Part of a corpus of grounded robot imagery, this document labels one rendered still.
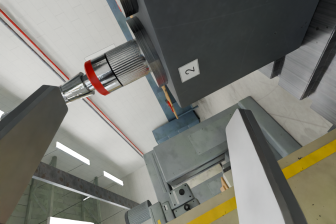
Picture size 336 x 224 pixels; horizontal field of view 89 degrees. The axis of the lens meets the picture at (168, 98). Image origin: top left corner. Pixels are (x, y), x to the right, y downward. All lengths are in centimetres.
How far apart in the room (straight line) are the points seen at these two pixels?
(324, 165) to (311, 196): 23
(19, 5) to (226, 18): 455
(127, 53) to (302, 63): 25
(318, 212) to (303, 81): 122
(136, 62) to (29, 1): 441
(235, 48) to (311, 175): 139
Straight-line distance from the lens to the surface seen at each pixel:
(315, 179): 155
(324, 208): 151
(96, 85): 21
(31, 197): 755
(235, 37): 20
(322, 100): 33
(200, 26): 17
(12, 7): 469
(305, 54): 31
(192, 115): 724
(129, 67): 20
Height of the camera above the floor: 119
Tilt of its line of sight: 3 degrees down
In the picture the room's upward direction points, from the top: 117 degrees counter-clockwise
